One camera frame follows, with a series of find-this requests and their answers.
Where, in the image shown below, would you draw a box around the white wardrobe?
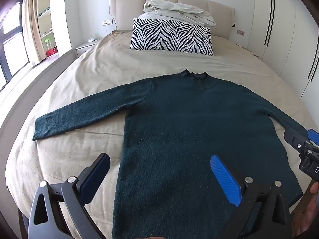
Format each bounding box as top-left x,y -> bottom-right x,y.
252,0 -> 319,100

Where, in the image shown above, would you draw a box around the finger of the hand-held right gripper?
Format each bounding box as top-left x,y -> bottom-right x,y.
284,128 -> 307,153
307,128 -> 319,147

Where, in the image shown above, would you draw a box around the folded white duvet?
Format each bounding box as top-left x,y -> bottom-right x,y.
143,0 -> 217,27

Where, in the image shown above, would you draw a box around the zebra print pillow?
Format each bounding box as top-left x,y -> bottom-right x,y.
130,18 -> 214,57

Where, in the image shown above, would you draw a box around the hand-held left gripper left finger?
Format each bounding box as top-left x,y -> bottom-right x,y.
28,153 -> 111,239

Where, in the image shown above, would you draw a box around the bed with beige sheet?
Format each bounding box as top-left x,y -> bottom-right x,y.
0,29 -> 319,239

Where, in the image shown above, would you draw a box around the beige curtain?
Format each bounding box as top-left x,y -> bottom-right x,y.
22,0 -> 42,67

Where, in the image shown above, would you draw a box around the black framed window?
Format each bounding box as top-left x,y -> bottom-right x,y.
0,2 -> 31,90

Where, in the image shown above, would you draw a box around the white wall shelf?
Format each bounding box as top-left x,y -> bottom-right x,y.
37,0 -> 60,61

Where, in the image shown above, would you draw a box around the dark teal sweater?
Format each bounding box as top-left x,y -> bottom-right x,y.
33,70 -> 311,239

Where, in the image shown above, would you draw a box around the person's right hand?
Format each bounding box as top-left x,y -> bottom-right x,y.
291,180 -> 319,239

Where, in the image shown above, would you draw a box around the black wardrobe handle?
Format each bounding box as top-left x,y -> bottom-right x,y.
307,42 -> 319,82
265,0 -> 276,47

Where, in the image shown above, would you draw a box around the white nightstand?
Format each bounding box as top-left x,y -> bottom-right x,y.
75,40 -> 100,58

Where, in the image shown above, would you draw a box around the beige padded headboard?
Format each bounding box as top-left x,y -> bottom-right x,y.
110,0 -> 236,40

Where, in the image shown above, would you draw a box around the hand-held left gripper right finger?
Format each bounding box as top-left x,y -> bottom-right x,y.
210,154 -> 293,239

